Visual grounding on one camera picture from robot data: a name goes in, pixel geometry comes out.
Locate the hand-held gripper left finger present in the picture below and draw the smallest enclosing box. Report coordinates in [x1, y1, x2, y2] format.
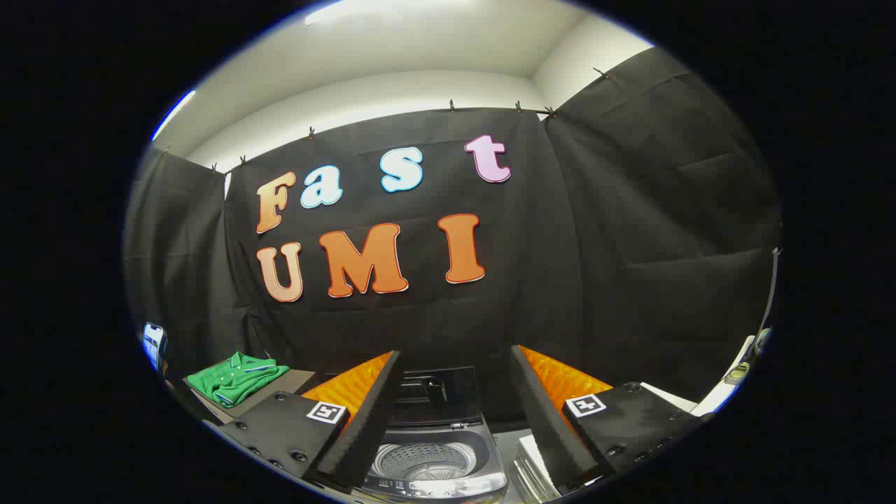
[218, 350, 405, 492]

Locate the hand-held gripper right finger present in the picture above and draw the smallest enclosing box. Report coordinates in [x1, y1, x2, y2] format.
[510, 344, 702, 492]

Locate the grey washing machine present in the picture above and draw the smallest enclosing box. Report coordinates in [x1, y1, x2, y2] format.
[360, 419, 510, 502]

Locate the green polo shirt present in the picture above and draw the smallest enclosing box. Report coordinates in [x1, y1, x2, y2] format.
[185, 351, 290, 409]

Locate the grey topped stand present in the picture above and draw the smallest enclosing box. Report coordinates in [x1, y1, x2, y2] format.
[183, 369, 317, 425]

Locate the black backdrop cloth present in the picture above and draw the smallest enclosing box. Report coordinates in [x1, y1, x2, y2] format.
[125, 48, 783, 421]

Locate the white flat panel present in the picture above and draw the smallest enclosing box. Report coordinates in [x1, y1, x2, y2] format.
[640, 335, 758, 418]

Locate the smartphone with lit screen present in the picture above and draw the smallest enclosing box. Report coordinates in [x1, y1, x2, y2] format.
[143, 322, 168, 372]

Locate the thin grey cable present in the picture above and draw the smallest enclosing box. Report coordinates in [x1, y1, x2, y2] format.
[759, 246, 782, 338]

